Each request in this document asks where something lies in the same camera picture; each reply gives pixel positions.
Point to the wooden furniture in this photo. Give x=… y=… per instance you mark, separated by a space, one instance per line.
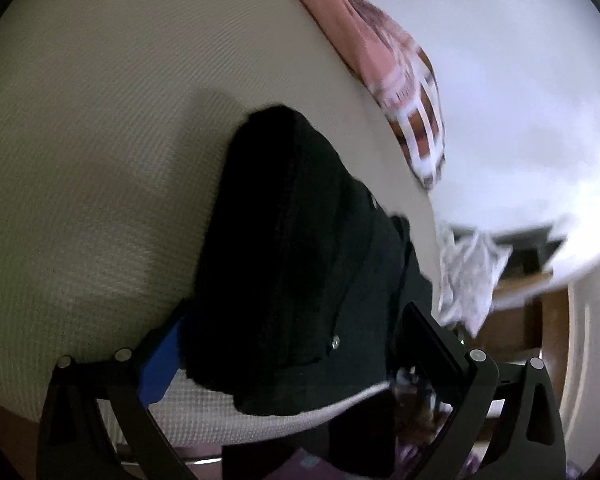
x=520 y=320

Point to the pink plaid blanket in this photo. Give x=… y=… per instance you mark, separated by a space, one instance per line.
x=380 y=60

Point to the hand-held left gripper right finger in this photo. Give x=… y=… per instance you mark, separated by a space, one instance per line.
x=430 y=345

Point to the black pants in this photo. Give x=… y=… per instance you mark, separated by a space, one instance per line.
x=290 y=260

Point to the white dotted blanket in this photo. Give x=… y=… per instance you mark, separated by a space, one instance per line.
x=467 y=280

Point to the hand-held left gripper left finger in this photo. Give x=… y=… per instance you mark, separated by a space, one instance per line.
x=157 y=365

